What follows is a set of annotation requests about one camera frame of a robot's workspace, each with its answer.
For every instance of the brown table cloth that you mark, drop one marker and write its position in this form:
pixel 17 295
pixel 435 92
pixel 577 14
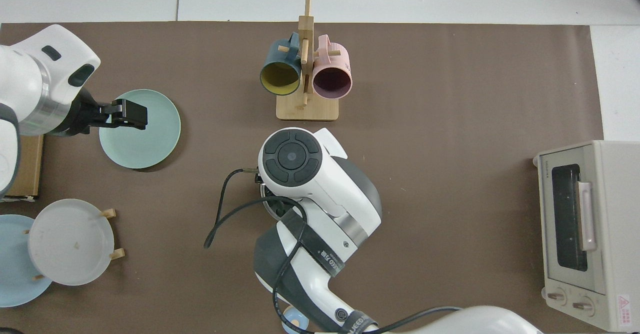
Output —
pixel 425 99

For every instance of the white plate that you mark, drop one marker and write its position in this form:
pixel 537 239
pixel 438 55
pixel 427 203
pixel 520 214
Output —
pixel 70 244

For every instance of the wooden cup stand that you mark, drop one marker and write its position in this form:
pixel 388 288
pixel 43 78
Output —
pixel 307 109

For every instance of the pale toaster oven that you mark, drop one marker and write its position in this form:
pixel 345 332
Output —
pixel 615 199

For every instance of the light blue plate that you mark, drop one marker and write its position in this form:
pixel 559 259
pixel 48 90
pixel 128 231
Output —
pixel 15 284

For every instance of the glass lid with blue knob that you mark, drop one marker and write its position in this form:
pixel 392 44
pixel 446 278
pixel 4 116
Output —
pixel 272 201

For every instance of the pink mug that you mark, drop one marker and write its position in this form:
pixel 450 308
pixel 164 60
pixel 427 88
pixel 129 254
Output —
pixel 340 59

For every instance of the dark teal mug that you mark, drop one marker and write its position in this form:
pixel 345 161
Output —
pixel 272 59

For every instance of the wooden plate rack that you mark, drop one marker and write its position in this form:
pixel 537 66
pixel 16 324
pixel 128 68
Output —
pixel 117 254

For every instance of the pale green plate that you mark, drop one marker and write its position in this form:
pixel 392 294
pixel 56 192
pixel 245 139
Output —
pixel 155 146

